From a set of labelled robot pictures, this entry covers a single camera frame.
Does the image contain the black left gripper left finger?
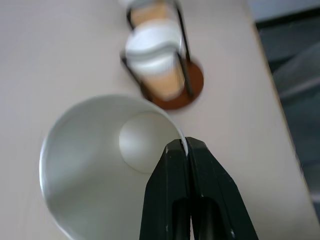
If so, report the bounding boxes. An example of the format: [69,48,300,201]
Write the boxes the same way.
[139,138,193,240]

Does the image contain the black wire cup holder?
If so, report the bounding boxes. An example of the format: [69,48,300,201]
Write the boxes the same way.
[120,0,205,111]

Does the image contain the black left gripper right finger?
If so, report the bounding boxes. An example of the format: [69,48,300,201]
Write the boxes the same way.
[186,136,260,240]

